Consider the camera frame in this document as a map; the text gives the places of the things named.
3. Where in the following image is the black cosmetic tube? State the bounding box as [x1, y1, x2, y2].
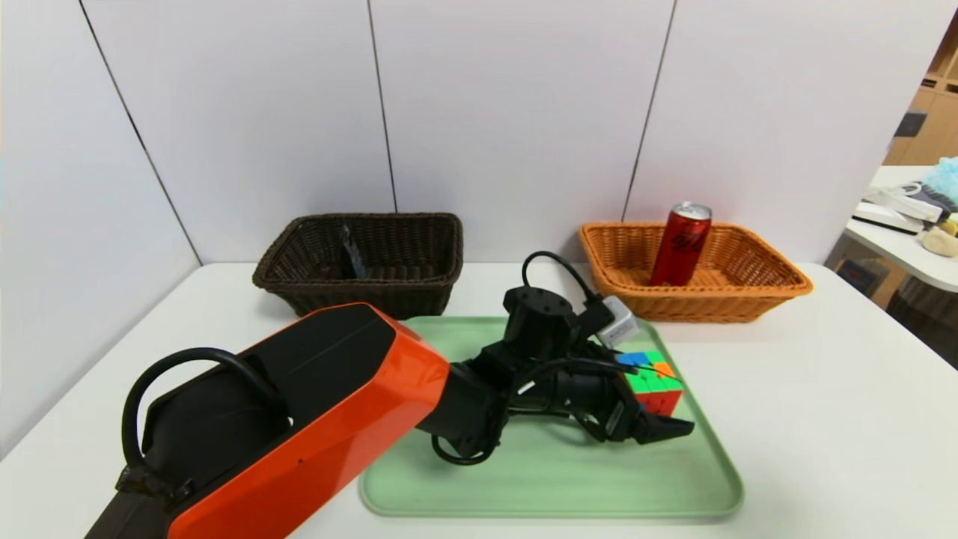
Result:
[341, 223, 369, 280]

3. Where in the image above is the red soda can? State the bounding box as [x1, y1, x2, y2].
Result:
[650, 201, 714, 287]

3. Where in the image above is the multicoloured puzzle cube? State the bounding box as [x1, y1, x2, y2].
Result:
[615, 350, 684, 418]

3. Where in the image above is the dark brown wicker basket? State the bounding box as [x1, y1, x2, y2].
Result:
[252, 212, 465, 321]

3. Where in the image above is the orange wicker basket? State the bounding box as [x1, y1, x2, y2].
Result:
[579, 222, 815, 324]

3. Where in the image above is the light green plastic tray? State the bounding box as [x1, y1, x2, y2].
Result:
[359, 314, 745, 520]

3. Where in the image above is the white side table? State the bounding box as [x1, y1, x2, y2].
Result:
[844, 166, 958, 294]

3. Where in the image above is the beige plush toy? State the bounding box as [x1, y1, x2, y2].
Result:
[922, 225, 958, 259]

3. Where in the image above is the light blue fluffy duster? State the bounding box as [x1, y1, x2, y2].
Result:
[921, 157, 958, 219]

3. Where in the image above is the wooden shelving unit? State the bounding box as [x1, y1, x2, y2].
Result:
[887, 15, 958, 167]

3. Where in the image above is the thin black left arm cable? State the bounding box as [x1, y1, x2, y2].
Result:
[430, 251, 638, 466]

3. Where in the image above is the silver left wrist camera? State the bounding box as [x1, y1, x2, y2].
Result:
[597, 296, 641, 350]

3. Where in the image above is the thick black arm hose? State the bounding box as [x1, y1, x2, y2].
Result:
[121, 347, 289, 480]

